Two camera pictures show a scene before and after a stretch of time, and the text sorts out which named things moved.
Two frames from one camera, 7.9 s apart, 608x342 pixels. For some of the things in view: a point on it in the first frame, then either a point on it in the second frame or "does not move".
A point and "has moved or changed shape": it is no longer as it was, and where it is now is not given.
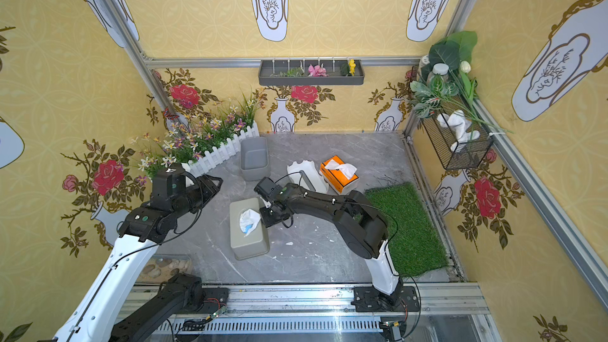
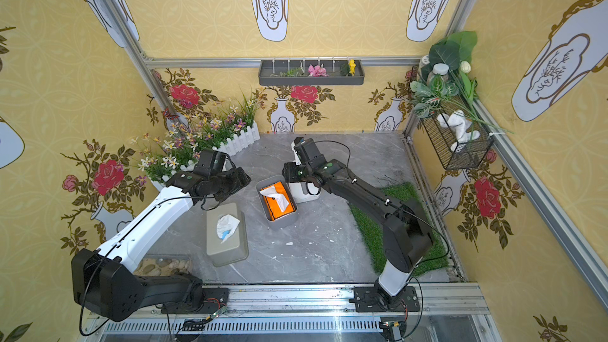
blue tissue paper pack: [248, 220] → [226, 226]
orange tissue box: [340, 176] has moved or changed shape
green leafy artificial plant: [446, 85] does not move
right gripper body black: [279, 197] → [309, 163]
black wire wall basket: [459, 138] does not move
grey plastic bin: [254, 161] has moved or changed shape
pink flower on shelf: [317, 71] does not move
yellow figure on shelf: [352, 67] does not move
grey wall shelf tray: [311, 73] does not move
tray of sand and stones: [161, 267] does not move
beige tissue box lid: [256, 242] → [234, 248]
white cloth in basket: [457, 121] does not move
